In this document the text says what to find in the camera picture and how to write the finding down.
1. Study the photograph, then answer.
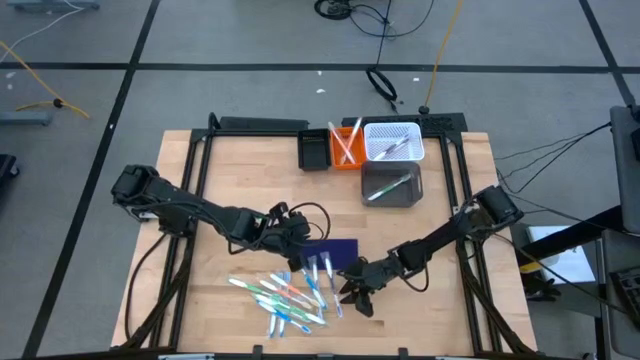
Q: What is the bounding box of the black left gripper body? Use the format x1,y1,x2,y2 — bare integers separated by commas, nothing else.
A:
259,214,312,254

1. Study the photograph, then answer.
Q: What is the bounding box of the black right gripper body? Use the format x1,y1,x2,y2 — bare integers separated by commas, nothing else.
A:
344,252,404,294

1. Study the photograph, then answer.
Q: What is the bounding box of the grey toothbrush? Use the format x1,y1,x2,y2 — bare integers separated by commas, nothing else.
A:
321,251,346,320
384,133,412,154
372,139,409,162

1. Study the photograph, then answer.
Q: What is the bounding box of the blue toothbrush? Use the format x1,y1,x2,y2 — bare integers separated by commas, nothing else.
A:
277,271,293,338
256,299,313,336
307,254,323,307
268,272,281,340
298,265,330,312

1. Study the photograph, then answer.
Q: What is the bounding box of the orange toothbrush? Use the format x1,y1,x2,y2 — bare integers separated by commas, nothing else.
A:
268,272,322,308
258,278,312,310
340,116,364,166
327,120,358,166

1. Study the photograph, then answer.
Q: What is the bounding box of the green toothbrush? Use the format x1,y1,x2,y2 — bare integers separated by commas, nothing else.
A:
227,277,282,302
252,292,314,319
259,298,328,327
366,172,414,203

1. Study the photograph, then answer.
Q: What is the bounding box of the dark blue mat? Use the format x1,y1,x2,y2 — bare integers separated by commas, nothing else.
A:
298,238,360,271

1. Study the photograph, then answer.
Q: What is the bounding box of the black slotted plastic basket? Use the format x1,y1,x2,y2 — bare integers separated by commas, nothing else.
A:
297,128,332,172

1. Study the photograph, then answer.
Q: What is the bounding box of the grey plastic bin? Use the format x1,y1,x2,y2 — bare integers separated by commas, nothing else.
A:
360,160,425,209

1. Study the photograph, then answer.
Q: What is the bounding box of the orange slotted plastic basket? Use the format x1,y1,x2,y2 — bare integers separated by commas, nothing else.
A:
329,126,368,171

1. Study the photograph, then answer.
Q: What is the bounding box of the black long bar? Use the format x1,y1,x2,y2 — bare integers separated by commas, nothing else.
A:
218,115,311,133

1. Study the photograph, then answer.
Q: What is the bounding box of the white perforated plastic basket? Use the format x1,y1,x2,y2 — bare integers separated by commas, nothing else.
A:
363,121,426,162

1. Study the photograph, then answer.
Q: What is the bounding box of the white box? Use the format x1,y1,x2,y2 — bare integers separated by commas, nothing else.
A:
526,224,597,286

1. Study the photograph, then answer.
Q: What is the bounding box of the black desk beam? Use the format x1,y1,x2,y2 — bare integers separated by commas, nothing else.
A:
514,204,626,261

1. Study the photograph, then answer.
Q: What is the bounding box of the grey desk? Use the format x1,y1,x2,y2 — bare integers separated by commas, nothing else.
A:
609,104,640,235
597,228,640,360

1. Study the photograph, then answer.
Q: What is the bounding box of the black keyboard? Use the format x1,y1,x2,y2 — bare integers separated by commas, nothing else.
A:
609,267,640,325

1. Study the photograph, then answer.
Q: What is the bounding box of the grey stand foot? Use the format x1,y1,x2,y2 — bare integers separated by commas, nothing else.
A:
5,0,101,12
0,110,54,127

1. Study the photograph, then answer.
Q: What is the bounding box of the black caster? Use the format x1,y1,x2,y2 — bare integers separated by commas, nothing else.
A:
0,153,21,182

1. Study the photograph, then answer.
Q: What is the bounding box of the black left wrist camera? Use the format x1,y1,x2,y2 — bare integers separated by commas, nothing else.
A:
269,201,292,223

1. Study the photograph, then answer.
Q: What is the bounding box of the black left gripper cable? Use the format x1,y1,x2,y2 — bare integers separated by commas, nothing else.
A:
288,201,332,242

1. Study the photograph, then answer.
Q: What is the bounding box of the black aluminium table frame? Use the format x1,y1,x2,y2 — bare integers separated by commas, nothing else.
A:
119,112,540,357

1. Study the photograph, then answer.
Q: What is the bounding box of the black coiled cable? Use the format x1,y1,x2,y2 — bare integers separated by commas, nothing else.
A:
313,0,354,21
365,66,401,114

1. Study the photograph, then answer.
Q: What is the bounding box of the yellow hanging cable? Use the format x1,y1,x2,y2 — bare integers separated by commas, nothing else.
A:
418,0,466,116

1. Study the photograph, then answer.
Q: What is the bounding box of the black floor cable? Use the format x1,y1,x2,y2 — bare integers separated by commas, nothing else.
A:
494,122,614,196

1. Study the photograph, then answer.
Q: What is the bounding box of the yellow floor cable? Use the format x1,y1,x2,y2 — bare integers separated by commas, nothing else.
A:
0,39,92,120

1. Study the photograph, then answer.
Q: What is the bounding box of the white floor cable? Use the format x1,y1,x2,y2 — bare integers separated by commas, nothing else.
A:
0,0,87,51

